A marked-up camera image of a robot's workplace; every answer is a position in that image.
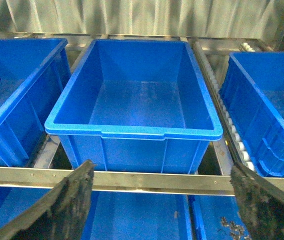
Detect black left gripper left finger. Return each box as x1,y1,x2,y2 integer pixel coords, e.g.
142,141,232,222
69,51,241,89
0,159,95,240

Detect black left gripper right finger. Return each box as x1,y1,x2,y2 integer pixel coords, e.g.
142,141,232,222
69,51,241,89
230,164,284,240

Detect blue bin with buttons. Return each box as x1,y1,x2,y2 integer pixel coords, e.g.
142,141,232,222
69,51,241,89
0,38,71,167

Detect small metal parts pile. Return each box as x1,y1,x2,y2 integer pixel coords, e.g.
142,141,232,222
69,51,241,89
220,216,252,240

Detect lower blue bin with parts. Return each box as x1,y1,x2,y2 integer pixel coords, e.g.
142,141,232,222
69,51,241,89
188,195,252,240

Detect lower blue bin middle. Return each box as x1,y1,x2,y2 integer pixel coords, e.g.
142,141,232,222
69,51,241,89
81,191,193,240

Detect lower blue bin left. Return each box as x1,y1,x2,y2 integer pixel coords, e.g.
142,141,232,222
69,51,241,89
0,187,50,228

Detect white roller track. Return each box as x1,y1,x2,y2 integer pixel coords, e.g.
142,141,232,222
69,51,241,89
192,41,255,176

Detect blue bin far right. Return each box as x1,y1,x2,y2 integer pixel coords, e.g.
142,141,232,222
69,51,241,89
219,52,284,178

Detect blue empty middle bin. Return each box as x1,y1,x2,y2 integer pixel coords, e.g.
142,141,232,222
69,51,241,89
44,39,223,174

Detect metal rack frame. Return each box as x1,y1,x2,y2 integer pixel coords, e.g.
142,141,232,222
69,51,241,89
0,31,284,201

